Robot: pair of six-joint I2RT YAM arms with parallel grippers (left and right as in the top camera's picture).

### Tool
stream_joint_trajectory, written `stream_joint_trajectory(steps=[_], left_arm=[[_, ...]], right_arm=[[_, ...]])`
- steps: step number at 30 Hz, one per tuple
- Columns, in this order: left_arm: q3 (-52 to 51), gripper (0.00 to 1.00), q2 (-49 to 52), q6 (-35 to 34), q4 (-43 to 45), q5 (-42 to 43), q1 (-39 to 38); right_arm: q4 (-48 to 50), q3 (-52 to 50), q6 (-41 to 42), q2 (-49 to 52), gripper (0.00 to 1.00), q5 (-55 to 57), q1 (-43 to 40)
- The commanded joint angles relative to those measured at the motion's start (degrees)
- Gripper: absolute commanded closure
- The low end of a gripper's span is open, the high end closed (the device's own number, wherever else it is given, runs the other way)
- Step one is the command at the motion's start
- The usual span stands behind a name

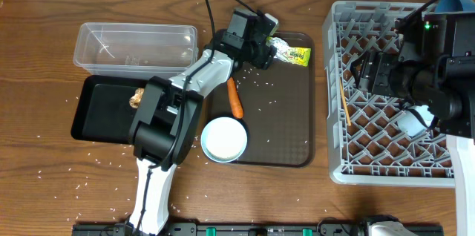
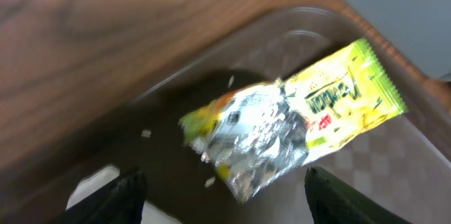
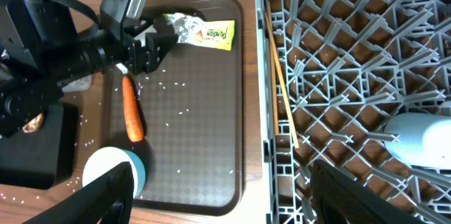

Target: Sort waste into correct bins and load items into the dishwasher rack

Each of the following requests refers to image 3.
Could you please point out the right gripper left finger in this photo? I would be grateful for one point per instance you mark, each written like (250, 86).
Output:
(108, 199)

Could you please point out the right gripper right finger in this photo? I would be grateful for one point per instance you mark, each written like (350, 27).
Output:
(339, 199)

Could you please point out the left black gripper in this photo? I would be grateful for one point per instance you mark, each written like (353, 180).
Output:
(148, 57)

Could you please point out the yellow green snack wrapper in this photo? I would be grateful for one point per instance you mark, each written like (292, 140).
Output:
(194, 31)

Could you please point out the light blue cup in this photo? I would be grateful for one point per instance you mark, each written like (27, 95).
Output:
(424, 140)

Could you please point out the brown food scrap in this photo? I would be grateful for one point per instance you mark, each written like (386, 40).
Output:
(34, 124)

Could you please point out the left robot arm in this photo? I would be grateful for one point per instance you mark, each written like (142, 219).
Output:
(47, 44)

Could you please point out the grey dishwasher rack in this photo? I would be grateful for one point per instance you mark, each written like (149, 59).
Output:
(349, 67)

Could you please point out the white crumpled napkin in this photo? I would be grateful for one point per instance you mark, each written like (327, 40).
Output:
(122, 68)

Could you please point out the light blue rice bowl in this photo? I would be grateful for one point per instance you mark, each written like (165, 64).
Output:
(106, 158)

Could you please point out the black plastic tray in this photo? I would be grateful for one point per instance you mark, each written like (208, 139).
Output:
(44, 158)

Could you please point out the orange carrot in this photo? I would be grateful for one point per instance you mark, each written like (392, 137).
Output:
(133, 123)

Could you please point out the brown serving tray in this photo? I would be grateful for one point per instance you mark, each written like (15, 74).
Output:
(192, 112)

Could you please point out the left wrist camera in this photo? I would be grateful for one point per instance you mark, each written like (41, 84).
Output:
(113, 13)

